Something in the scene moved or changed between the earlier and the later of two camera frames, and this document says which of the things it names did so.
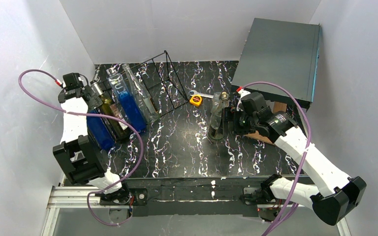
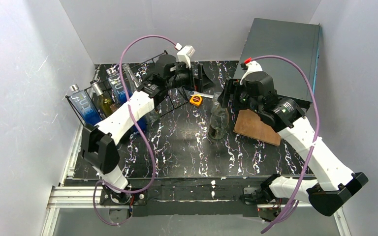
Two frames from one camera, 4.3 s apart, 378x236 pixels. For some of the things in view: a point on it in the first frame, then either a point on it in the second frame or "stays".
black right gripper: (236, 118) -> (229, 94)
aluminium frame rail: (70, 197) stays
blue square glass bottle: (127, 101) stays
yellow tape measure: (196, 100) stays
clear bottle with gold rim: (220, 100) stays
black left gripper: (89, 94) -> (195, 77)
